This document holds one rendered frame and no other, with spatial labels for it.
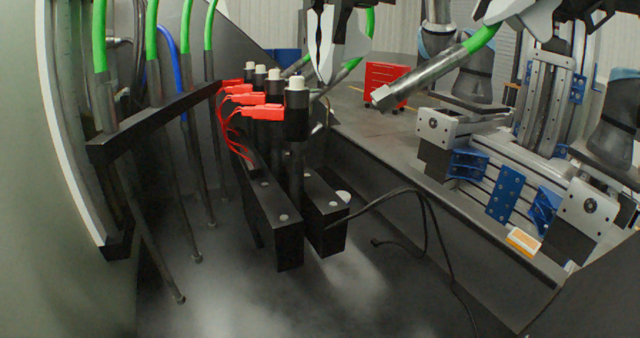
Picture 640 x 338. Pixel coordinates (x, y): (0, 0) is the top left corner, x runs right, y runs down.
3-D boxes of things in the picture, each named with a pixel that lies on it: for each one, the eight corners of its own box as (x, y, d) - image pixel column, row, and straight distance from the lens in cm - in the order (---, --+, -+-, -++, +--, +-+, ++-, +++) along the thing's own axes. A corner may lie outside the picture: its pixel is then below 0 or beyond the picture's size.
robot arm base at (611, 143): (588, 142, 89) (597, 109, 88) (628, 163, 89) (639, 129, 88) (582, 149, 74) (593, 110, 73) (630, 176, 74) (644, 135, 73)
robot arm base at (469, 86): (465, 93, 104) (469, 67, 103) (498, 104, 97) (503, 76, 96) (442, 92, 91) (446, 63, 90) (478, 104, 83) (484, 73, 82)
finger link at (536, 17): (522, 73, 25) (581, 22, 30) (492, 16, 23) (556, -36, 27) (505, 63, 28) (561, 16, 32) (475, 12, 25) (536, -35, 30)
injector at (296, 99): (324, 235, 38) (331, 88, 28) (293, 244, 37) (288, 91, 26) (316, 224, 40) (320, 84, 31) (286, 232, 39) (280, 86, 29)
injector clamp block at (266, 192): (341, 280, 43) (351, 204, 32) (281, 302, 40) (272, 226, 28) (272, 181, 66) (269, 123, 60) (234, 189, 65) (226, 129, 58)
